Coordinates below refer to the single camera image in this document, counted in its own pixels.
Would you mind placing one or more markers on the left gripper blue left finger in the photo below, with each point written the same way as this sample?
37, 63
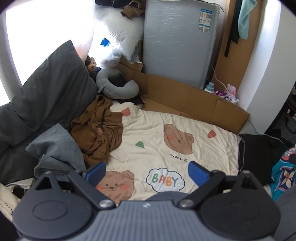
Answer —
95, 174

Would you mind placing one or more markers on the flattened brown cardboard box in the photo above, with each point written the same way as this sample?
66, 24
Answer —
169, 96

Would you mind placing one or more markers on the black cloth under neck pillow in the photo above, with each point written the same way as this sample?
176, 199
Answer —
120, 82

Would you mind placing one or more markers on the teal patterned garment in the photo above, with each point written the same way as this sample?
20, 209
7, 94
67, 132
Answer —
283, 174

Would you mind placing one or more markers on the grey neck pillow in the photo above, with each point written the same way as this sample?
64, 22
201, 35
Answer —
130, 90

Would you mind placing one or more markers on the dark grey pillow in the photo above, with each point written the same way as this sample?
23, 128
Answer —
58, 91

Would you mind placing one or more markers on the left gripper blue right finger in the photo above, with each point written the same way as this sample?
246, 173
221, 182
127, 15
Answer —
198, 173

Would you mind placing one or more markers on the purple white detergent bag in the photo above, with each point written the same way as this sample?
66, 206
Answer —
228, 94

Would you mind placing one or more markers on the grey green garment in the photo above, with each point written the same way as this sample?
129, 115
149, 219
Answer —
57, 152

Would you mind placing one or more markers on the white fluffy pillow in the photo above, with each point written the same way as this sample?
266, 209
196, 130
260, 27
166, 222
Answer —
115, 36

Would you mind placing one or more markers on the brown garment on pillow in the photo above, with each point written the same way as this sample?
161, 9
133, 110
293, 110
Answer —
133, 9

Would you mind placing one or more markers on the cream bear print blanket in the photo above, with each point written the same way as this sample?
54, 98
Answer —
156, 150

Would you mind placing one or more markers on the brown printed t-shirt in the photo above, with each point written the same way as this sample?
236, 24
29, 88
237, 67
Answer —
98, 131

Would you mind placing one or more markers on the hanging teal towel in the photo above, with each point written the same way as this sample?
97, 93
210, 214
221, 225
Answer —
244, 17

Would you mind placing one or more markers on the plush doll toy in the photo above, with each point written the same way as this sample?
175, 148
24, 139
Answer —
92, 67

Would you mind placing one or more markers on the black folded garment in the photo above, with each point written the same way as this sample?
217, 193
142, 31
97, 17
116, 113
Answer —
259, 153

